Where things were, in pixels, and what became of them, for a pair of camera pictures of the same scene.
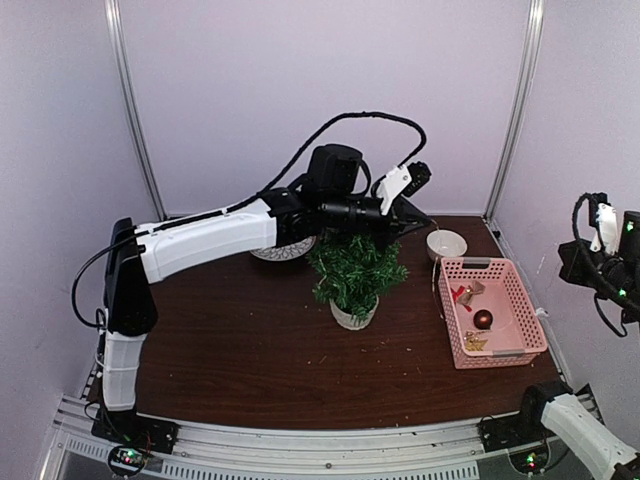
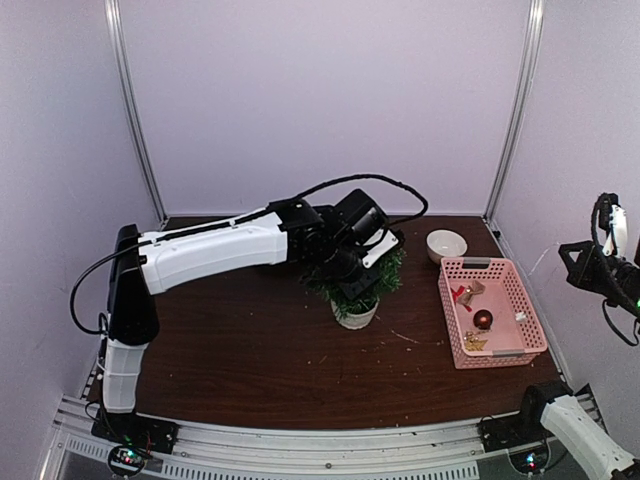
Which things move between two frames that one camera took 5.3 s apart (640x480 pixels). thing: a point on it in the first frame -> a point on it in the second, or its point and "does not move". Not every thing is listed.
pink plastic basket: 491,318 does not move
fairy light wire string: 433,277 -> 473,344
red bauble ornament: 482,319 does not move
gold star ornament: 473,342 does not move
